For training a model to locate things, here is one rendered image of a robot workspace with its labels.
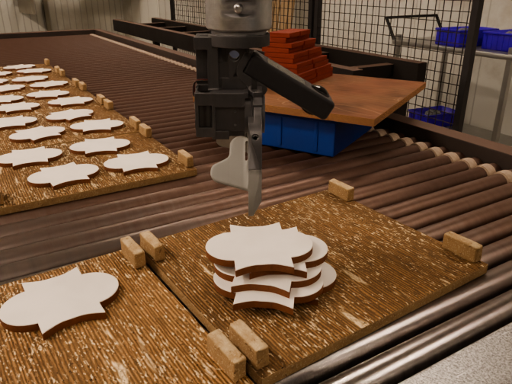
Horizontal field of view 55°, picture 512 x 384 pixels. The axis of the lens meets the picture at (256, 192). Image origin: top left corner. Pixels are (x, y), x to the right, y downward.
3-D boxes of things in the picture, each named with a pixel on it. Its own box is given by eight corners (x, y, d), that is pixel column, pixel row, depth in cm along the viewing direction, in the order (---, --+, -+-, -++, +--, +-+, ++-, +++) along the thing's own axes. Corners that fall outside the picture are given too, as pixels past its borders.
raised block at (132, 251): (147, 267, 73) (145, 251, 72) (135, 270, 72) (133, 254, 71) (132, 250, 77) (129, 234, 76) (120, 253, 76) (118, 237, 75)
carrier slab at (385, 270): (487, 273, 74) (488, 264, 73) (261, 390, 53) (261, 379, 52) (329, 195, 101) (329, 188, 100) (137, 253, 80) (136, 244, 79)
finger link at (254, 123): (246, 176, 59) (246, 108, 61) (260, 176, 59) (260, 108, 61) (246, 166, 55) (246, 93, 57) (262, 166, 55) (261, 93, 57)
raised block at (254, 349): (270, 365, 54) (270, 345, 53) (256, 372, 53) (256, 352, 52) (241, 335, 59) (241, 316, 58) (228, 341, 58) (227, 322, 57)
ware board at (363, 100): (425, 88, 150) (426, 81, 149) (373, 126, 110) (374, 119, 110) (279, 73, 173) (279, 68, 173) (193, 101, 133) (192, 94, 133)
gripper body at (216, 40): (201, 125, 65) (197, 29, 60) (267, 125, 65) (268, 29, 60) (196, 143, 58) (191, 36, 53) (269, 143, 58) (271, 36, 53)
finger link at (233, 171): (210, 216, 58) (212, 141, 60) (261, 216, 58) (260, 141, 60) (209, 212, 55) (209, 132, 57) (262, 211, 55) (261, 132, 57)
